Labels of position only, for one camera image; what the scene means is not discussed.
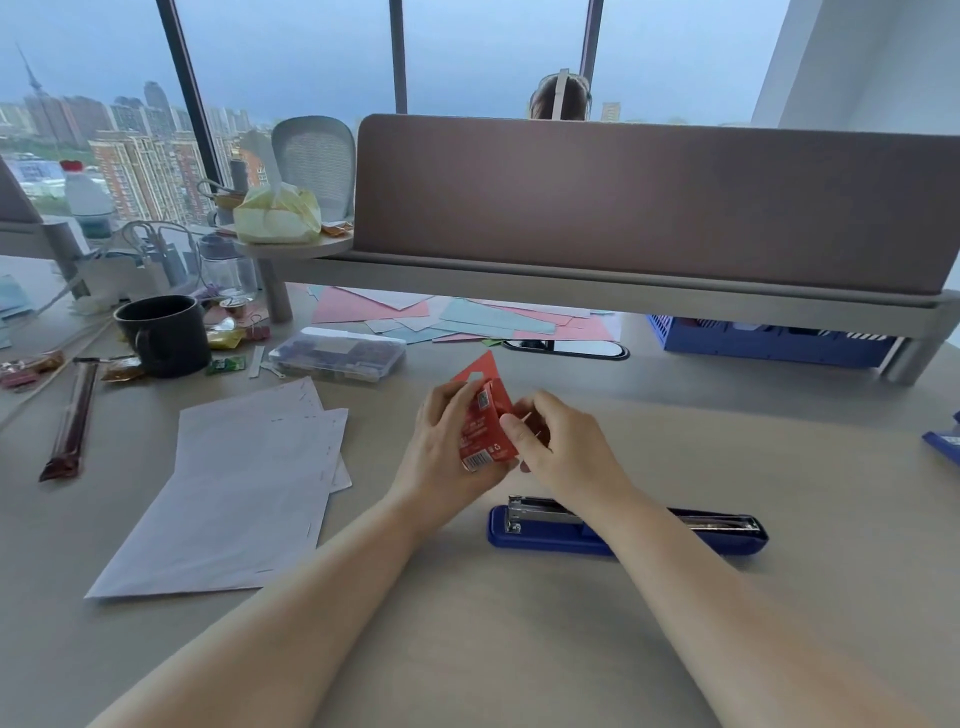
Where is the pile of coloured paper sheets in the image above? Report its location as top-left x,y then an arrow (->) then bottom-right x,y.
307,285 -> 624,348

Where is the black oval cable grommet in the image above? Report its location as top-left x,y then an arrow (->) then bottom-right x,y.
502,339 -> 630,362

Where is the black mug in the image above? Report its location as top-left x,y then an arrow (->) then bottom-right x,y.
113,294 -> 213,379

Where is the blue plastic basket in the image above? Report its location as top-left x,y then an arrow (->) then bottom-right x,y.
648,315 -> 899,369

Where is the person's right forearm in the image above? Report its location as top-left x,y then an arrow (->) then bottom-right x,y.
573,480 -> 939,728

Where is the yellow plastic bag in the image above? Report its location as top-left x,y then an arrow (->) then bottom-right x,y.
233,132 -> 324,246

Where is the person's left forearm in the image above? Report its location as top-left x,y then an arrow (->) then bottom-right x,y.
86,480 -> 455,728

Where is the grey mesh office chair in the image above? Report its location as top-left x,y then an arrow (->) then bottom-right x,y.
270,115 -> 357,224

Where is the clear glass jar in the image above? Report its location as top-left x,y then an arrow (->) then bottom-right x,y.
197,234 -> 258,301

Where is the clear plastic case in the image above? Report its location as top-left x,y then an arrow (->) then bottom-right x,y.
267,326 -> 407,384

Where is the pink snack packet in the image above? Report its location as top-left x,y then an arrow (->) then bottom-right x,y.
0,350 -> 66,391

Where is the blue object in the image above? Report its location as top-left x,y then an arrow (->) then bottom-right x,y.
922,411 -> 960,466

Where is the brown desk divider panel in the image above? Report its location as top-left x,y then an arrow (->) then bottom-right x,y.
352,114 -> 960,295

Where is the white paper sheet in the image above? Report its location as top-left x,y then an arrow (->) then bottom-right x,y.
176,376 -> 354,495
84,408 -> 350,600

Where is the red staple box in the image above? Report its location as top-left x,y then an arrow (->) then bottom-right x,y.
450,350 -> 522,474

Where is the round wooden shelf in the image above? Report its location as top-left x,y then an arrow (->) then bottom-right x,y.
234,228 -> 355,324

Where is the dark red snack stick packet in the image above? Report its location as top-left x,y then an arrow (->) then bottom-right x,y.
39,358 -> 101,483

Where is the person's right hand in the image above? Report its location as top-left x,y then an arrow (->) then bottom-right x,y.
498,390 -> 633,505

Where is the person's left hand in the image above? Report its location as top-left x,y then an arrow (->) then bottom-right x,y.
390,378 -> 520,511

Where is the white plastic bottle red cap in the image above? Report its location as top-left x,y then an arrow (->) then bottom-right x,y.
60,159 -> 115,240

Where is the blue stapler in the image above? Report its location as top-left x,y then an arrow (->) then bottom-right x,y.
487,495 -> 769,558

